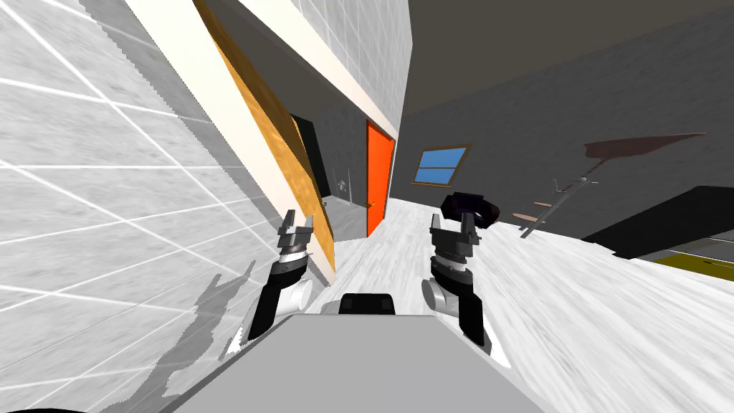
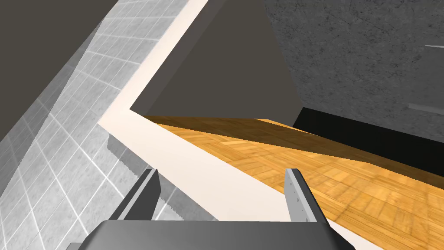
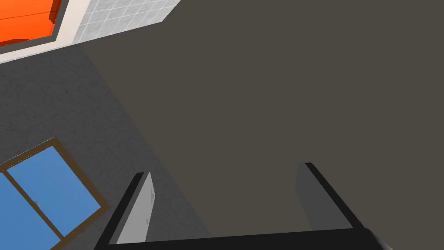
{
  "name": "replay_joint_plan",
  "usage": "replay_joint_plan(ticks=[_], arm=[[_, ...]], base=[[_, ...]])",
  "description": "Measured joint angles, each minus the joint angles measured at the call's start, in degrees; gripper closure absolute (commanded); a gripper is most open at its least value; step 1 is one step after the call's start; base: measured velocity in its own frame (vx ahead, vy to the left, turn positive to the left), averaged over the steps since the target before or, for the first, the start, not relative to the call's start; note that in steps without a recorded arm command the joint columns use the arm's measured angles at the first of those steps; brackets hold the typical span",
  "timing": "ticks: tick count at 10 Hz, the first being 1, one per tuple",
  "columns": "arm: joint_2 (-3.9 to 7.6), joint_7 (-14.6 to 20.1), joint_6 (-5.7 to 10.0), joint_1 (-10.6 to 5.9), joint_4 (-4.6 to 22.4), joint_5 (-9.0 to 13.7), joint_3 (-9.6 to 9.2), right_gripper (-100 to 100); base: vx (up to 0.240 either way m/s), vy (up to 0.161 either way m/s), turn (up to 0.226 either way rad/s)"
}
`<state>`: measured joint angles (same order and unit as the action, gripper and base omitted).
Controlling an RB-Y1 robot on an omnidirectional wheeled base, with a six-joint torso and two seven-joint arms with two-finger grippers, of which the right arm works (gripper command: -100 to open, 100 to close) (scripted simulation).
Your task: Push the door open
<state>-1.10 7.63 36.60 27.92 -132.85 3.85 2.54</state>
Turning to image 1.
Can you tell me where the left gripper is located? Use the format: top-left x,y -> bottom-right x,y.
277,209 -> 315,257

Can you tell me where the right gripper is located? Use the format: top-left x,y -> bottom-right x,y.
430,213 -> 482,259

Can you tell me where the dark purple armchair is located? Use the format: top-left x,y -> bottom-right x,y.
440,192 -> 501,230

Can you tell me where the blue window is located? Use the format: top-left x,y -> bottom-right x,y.
410,143 -> 473,189

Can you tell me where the orange door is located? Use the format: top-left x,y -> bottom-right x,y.
366,119 -> 396,239

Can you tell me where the wooden door leaf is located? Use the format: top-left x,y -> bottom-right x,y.
191,0 -> 336,264

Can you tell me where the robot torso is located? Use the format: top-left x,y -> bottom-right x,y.
171,292 -> 547,413

